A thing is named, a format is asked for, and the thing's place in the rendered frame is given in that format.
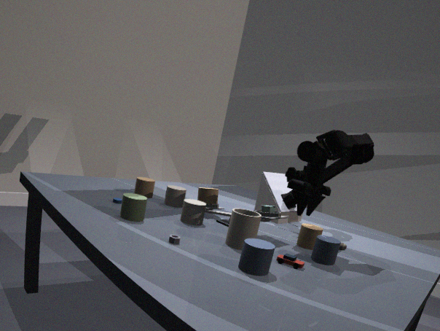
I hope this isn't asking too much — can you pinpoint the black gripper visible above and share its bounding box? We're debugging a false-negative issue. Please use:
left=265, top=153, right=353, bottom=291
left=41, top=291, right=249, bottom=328
left=287, top=163, right=331, bottom=216

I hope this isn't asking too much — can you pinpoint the red toy car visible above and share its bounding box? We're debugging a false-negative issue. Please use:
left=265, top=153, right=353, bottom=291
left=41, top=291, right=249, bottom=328
left=276, top=253, right=304, bottom=269

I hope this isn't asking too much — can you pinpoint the small grey hex nut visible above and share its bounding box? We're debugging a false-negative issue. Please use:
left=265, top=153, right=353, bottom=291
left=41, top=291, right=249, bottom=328
left=169, top=235, right=180, bottom=245

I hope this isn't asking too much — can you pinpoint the brown cylinder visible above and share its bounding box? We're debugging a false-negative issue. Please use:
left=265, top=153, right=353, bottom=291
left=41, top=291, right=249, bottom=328
left=197, top=187, right=219, bottom=204
left=135, top=177, right=156, bottom=198
left=296, top=224, right=323, bottom=250

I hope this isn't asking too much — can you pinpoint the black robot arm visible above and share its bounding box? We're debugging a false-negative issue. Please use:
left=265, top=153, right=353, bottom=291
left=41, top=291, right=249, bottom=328
left=281, top=130, right=374, bottom=209

